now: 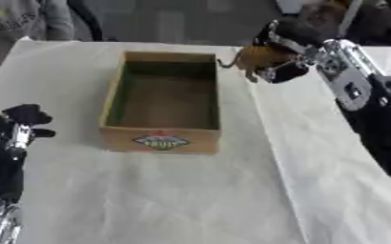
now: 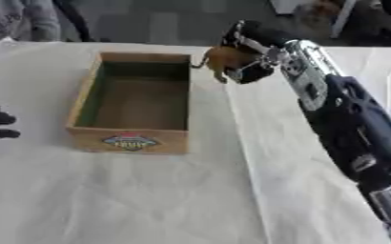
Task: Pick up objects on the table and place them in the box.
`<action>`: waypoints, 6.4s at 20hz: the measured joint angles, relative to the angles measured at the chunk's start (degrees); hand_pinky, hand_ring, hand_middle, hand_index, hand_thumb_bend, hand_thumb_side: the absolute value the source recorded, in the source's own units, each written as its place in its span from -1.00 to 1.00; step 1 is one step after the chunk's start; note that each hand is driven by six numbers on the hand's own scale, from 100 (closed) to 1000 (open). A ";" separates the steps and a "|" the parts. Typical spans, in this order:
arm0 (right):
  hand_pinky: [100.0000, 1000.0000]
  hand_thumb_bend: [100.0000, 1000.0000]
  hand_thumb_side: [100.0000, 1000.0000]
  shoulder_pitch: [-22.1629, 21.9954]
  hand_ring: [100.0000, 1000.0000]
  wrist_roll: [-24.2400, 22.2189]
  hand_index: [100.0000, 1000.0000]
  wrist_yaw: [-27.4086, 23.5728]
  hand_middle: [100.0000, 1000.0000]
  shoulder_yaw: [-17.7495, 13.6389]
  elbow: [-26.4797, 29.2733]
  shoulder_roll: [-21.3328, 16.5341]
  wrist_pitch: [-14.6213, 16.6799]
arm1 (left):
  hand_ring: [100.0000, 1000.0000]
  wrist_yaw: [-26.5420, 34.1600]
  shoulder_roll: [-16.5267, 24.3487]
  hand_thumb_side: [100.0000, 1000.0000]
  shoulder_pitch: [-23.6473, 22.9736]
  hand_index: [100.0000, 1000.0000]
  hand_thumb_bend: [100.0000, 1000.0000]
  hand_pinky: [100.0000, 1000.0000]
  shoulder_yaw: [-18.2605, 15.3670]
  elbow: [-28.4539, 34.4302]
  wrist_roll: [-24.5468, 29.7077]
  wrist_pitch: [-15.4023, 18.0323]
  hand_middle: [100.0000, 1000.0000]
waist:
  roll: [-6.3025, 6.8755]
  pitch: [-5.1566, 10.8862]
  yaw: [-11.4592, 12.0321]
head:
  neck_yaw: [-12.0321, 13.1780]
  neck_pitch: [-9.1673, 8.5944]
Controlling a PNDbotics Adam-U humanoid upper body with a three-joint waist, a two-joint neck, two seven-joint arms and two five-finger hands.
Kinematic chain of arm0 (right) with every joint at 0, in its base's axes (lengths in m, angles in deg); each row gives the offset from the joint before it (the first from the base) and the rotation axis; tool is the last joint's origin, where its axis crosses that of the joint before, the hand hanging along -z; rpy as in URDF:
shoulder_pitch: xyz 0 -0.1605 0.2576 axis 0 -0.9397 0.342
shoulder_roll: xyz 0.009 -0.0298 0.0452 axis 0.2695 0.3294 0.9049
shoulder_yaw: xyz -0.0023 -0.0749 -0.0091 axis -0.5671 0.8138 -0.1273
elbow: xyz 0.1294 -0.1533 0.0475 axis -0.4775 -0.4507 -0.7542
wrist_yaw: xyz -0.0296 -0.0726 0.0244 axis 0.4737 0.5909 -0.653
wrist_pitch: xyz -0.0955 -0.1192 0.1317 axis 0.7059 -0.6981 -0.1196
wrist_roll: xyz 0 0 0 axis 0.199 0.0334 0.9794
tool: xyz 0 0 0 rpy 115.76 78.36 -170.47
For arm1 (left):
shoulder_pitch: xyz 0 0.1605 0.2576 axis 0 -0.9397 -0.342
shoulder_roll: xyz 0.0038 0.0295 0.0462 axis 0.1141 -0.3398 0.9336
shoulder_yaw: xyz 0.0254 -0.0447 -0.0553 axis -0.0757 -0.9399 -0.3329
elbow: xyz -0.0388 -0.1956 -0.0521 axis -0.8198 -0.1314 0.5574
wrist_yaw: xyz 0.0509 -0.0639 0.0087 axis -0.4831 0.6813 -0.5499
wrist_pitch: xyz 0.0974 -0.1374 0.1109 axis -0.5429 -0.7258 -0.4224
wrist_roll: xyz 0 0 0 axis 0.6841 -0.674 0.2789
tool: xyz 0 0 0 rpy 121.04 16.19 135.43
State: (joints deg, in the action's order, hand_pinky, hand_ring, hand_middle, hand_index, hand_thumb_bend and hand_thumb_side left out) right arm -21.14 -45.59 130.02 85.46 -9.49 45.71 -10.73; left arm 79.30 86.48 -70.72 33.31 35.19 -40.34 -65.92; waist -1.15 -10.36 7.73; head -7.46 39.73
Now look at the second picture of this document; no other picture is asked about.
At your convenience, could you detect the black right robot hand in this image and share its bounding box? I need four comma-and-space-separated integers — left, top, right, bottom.
218, 19, 299, 85

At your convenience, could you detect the brown toy animal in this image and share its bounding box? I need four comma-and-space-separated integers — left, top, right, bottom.
190, 46, 255, 85

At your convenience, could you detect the tan cardboard box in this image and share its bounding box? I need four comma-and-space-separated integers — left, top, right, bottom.
63, 51, 195, 155

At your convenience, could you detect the person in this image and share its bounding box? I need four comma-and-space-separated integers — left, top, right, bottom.
0, 0, 62, 43

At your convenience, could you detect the black chair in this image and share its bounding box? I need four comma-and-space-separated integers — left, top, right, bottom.
51, 0, 97, 43

